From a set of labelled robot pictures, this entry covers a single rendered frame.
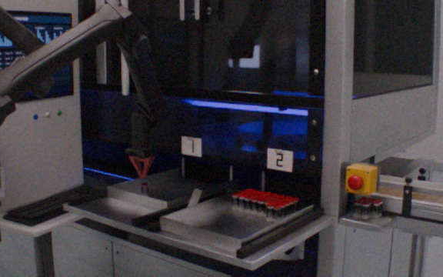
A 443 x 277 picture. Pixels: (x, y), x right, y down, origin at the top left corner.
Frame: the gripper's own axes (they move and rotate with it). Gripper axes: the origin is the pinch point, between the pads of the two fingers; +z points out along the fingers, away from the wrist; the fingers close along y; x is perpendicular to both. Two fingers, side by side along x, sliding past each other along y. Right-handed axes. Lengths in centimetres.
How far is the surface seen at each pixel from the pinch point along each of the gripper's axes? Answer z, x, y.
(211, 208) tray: 6.6, -24.2, -3.0
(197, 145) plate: -7.5, -10.4, 17.8
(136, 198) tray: 5.1, -1.6, -6.6
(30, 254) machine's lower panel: 61, 95, 47
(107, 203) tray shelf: 7.4, 7.6, -8.9
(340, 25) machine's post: -46, -58, 5
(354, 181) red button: -5, -64, 0
